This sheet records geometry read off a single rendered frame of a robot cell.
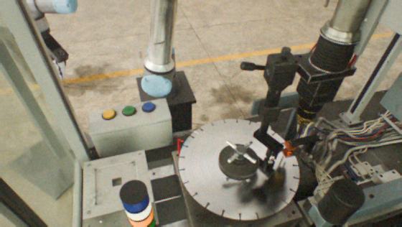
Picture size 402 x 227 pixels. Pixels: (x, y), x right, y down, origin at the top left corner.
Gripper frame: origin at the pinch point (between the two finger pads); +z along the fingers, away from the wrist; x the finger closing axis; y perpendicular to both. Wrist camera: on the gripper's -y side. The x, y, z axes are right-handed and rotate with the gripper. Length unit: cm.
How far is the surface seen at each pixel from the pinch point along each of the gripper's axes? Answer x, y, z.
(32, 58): 21, -37, -33
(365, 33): -13, -93, -42
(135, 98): -76, 51, 91
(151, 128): -2.4, -44.9, 5.3
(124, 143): 5.5, -38.2, 9.9
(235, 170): 3, -80, -5
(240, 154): 0, -79, -9
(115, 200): 25, -57, 1
